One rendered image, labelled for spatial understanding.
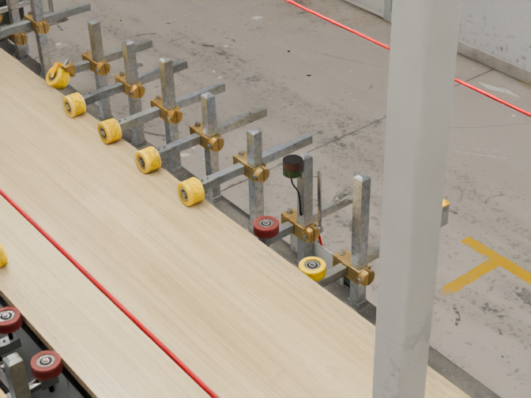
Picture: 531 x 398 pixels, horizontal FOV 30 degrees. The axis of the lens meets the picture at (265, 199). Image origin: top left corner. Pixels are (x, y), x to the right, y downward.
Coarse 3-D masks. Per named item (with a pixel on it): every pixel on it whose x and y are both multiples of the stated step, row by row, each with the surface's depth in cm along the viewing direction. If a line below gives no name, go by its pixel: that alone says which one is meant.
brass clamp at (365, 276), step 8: (336, 256) 300; (344, 256) 300; (336, 264) 301; (344, 264) 298; (352, 272) 296; (360, 272) 294; (368, 272) 294; (352, 280) 297; (360, 280) 294; (368, 280) 295
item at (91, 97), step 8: (176, 64) 385; (184, 64) 387; (152, 72) 380; (144, 80) 378; (152, 80) 380; (104, 88) 370; (112, 88) 370; (120, 88) 372; (88, 96) 365; (96, 96) 367; (104, 96) 369
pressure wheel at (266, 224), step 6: (264, 216) 308; (270, 216) 308; (258, 222) 306; (264, 222) 305; (270, 222) 307; (276, 222) 306; (258, 228) 303; (264, 228) 303; (270, 228) 303; (276, 228) 304; (258, 234) 304; (264, 234) 303; (270, 234) 304; (276, 234) 305
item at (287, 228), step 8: (352, 192) 327; (352, 200) 326; (328, 208) 320; (336, 208) 322; (280, 224) 313; (288, 224) 313; (280, 232) 310; (288, 232) 312; (264, 240) 307; (272, 240) 309
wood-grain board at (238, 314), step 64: (0, 64) 402; (0, 128) 359; (64, 128) 358; (64, 192) 324; (128, 192) 323; (64, 256) 295; (128, 256) 294; (192, 256) 294; (256, 256) 293; (64, 320) 271; (128, 320) 271; (192, 320) 270; (256, 320) 270; (320, 320) 269; (128, 384) 251; (192, 384) 250; (256, 384) 250; (320, 384) 249; (448, 384) 248
